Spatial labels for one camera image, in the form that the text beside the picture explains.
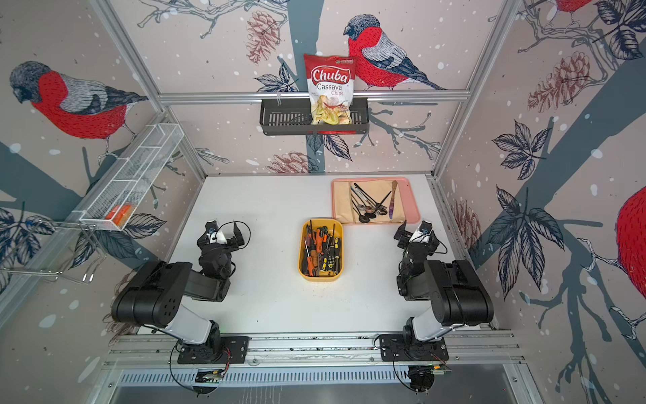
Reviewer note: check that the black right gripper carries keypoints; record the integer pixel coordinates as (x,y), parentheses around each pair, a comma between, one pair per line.
(405,238)

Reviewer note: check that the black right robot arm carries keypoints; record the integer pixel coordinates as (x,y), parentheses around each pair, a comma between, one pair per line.
(457,296)

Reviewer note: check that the black spoon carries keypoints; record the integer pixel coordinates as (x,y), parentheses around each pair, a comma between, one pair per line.
(359,207)

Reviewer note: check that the orange item in shelf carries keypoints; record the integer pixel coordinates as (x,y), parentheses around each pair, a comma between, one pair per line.
(120,214)

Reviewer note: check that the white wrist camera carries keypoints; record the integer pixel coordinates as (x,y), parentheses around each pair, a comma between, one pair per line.
(422,235)
(216,237)

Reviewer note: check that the black wire wall basket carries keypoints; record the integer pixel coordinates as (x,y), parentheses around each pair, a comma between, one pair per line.
(292,117)

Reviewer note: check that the beige cloth on tray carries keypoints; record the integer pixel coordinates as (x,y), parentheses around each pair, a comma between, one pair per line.
(376,201)

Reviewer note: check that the purple handled knife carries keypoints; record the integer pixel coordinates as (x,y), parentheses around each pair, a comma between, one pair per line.
(391,209)

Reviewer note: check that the white wire mesh shelf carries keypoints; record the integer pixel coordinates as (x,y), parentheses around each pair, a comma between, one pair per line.
(134,176)

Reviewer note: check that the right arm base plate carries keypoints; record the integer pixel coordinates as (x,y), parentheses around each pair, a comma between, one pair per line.
(394,348)

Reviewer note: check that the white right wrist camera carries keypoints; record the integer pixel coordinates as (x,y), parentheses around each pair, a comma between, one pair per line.
(422,235)

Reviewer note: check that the Chuba cassava chips bag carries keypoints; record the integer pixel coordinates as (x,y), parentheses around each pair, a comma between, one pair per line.
(330,83)

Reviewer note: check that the yellow plastic storage box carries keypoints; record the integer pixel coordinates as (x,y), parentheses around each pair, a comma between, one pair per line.
(321,250)

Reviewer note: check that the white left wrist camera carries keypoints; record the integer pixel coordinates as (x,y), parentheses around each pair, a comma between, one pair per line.
(216,237)

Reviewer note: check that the pink plastic tray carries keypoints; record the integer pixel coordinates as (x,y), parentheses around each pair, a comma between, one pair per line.
(376,200)

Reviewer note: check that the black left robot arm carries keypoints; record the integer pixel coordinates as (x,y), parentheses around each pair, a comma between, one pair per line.
(153,298)

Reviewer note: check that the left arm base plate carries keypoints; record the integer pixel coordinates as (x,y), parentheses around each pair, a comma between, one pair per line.
(228,350)

